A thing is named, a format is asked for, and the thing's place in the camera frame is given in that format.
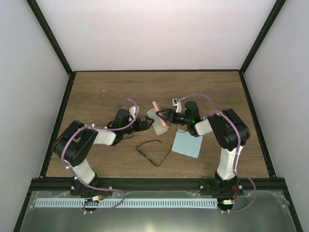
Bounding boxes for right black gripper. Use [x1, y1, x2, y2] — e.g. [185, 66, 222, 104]
[157, 108, 191, 125]

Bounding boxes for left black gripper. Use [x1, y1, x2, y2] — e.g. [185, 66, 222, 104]
[122, 116, 155, 134]

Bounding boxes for pink glasses case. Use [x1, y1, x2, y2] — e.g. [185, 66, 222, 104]
[147, 101, 169, 136]

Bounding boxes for black sunglasses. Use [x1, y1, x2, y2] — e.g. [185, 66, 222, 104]
[135, 139, 172, 167]

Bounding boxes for light blue cleaning cloth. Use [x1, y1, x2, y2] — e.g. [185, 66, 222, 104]
[171, 130, 203, 159]

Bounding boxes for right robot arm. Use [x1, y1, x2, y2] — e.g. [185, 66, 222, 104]
[156, 101, 251, 195]

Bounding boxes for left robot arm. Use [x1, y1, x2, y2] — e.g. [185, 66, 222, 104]
[53, 107, 155, 195]

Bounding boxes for grey metal front plate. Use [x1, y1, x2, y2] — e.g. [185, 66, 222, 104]
[19, 191, 296, 232]

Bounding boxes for light blue slotted strip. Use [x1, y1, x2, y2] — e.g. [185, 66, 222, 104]
[35, 198, 218, 209]

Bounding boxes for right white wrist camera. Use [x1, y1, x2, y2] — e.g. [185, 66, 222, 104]
[172, 98, 182, 113]

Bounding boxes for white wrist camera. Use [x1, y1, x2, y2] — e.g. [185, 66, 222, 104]
[129, 106, 139, 119]
[172, 98, 182, 113]

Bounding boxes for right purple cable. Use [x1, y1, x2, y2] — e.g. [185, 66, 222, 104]
[177, 93, 257, 213]

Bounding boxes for purple cable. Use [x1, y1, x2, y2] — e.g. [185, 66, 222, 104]
[177, 93, 257, 213]
[61, 97, 140, 215]

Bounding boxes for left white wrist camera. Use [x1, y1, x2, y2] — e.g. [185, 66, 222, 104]
[129, 106, 139, 119]

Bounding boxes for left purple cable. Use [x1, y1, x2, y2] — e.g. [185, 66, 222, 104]
[61, 97, 140, 215]

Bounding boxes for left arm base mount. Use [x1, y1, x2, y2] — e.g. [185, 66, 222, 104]
[70, 177, 114, 196]

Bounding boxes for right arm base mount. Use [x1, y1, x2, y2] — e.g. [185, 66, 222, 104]
[198, 177, 243, 197]

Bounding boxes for black aluminium frame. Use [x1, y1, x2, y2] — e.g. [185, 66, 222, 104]
[14, 0, 304, 232]

